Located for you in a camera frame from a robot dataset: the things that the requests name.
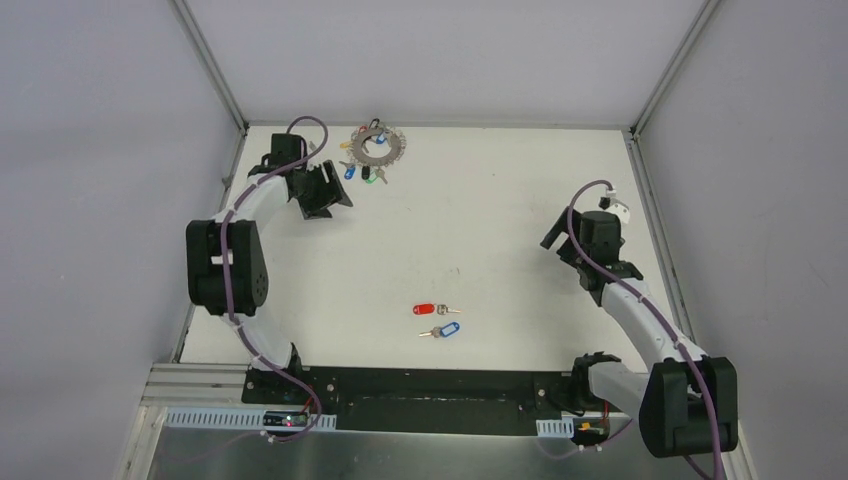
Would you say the metal disc keyring holder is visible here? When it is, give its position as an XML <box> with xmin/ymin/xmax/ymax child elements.
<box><xmin>339</xmin><ymin>118</ymin><xmax>407</xmax><ymax>184</ymax></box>

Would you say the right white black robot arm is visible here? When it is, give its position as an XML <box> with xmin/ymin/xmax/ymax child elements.
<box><xmin>540</xmin><ymin>207</ymin><xmax>739</xmax><ymax>458</ymax></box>

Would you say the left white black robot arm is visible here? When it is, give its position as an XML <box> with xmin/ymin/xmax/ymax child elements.
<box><xmin>185</xmin><ymin>133</ymin><xmax>354</xmax><ymax>405</ymax></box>

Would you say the key with red tag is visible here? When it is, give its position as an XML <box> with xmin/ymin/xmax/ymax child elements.
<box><xmin>412</xmin><ymin>303</ymin><xmax>460</xmax><ymax>315</ymax></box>

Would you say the key with blue tag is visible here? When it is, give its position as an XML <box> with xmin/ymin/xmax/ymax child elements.
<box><xmin>419</xmin><ymin>322</ymin><xmax>460</xmax><ymax>339</ymax></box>

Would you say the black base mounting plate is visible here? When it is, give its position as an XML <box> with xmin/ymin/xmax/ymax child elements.
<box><xmin>241</xmin><ymin>367</ymin><xmax>606</xmax><ymax>436</ymax></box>

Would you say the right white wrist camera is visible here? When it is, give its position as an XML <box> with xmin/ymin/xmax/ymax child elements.
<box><xmin>598</xmin><ymin>188</ymin><xmax>631</xmax><ymax>225</ymax></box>

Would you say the right white cable duct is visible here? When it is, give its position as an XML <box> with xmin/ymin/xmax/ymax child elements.
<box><xmin>535</xmin><ymin>418</ymin><xmax>575</xmax><ymax>439</ymax></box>

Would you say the aluminium frame rail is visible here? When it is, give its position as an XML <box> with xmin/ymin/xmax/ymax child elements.
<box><xmin>141</xmin><ymin>363</ymin><xmax>247</xmax><ymax>406</ymax></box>

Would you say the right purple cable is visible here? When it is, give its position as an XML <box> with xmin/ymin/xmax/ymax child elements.
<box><xmin>536</xmin><ymin>179</ymin><xmax>727</xmax><ymax>480</ymax></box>

